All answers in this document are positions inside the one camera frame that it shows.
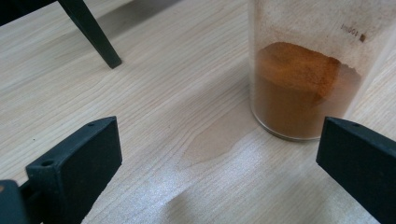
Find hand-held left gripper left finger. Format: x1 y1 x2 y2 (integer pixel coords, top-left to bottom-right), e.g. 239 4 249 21
25 116 123 224

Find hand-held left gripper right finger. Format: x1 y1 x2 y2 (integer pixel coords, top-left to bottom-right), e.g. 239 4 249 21
316 116 396 224

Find translucent beaker with brown powder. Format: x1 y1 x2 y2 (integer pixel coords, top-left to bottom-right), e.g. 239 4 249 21
247 0 396 142

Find black two-tier metal shelf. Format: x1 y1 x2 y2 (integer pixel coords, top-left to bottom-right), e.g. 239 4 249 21
0 0 123 70

